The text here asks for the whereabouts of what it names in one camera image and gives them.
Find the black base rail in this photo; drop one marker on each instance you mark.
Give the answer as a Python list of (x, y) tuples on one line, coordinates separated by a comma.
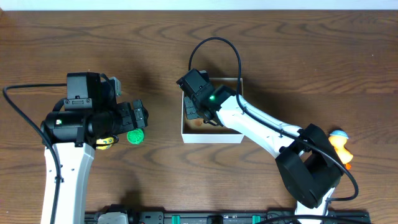
[(122, 214)]

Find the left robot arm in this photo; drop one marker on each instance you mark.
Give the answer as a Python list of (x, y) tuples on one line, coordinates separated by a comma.
[(73, 131)]

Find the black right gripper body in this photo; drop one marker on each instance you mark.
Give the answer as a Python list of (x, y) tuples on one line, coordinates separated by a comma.
[(190, 107)]

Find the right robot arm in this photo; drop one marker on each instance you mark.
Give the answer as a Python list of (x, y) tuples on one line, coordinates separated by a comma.
[(307, 162)]

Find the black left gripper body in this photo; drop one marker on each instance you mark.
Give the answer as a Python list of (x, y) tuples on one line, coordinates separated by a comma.
[(137, 115)]

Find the brown plush teddy bear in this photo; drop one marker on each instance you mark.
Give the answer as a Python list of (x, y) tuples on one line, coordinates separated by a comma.
[(198, 122)]

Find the orange rubber duck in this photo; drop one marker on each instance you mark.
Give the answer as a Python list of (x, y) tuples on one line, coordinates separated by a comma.
[(338, 139)]

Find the green ridged disc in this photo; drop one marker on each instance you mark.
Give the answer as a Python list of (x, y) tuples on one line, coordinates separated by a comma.
[(135, 136)]

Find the yellow letter ball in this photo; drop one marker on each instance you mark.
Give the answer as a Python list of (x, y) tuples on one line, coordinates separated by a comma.
[(104, 144)]

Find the white cardboard box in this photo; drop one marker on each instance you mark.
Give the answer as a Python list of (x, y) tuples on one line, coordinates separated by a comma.
[(206, 133)]

